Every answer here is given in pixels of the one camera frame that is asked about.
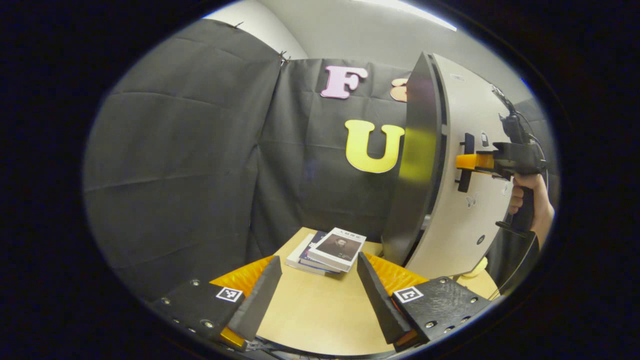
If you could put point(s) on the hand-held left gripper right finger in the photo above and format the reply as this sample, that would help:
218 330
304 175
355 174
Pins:
382 305

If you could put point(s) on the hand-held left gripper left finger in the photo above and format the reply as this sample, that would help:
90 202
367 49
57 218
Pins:
257 300

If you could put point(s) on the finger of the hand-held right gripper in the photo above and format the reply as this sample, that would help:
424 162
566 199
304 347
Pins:
475 162

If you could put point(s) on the dark grey cabinet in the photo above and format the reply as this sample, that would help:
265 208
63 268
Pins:
415 175

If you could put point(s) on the grey cabinet door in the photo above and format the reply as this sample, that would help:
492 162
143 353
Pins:
465 230

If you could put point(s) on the dark blue book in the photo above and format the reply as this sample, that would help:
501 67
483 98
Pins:
311 252

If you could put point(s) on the yellow round object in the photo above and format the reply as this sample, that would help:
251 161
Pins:
475 270

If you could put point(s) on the black backdrop cloth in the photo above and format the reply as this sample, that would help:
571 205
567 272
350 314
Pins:
175 150

